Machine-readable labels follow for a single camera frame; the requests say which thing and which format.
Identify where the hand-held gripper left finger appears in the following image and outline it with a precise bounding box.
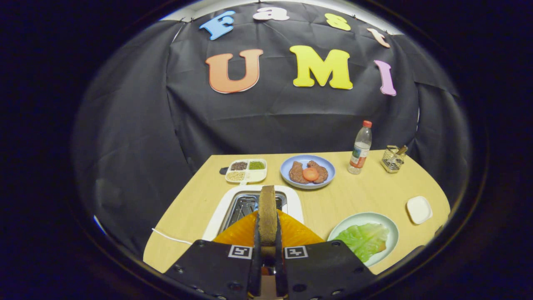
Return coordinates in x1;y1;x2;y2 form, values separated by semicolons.
164;210;262;300

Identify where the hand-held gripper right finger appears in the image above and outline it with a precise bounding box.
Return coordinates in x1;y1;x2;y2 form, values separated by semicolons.
275;210;377;300

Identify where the green lettuce leaf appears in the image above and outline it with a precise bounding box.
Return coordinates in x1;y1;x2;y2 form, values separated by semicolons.
335;223;390;263

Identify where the white toaster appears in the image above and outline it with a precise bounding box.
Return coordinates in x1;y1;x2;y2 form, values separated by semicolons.
202;185;304;242

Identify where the blue plate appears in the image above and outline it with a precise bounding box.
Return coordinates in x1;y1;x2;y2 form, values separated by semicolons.
280;155;336;190

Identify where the white divided seasoning tray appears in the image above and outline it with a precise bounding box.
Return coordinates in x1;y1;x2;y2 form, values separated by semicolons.
225;158;268;185

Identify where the light green round plate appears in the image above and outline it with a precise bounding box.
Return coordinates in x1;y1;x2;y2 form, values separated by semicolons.
327;212;399;268

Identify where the brown meat patty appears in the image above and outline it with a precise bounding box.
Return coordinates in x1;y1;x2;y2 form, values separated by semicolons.
289;161;311;185
307;160;329;184

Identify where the clear red-capped water bottle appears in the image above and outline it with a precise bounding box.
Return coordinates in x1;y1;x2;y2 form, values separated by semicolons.
347;120;373;175

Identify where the black backdrop cloth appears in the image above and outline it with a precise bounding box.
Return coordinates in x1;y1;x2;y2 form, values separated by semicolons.
71;2;473;259

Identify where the small white rectangular plate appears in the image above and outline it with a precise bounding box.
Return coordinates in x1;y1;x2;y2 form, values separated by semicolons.
406;196;433;225

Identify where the white toaster power cable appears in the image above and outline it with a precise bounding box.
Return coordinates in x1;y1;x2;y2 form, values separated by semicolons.
152;227;193;245

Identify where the metal wire basket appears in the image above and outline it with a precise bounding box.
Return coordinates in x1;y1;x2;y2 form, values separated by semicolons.
381;145;406;173

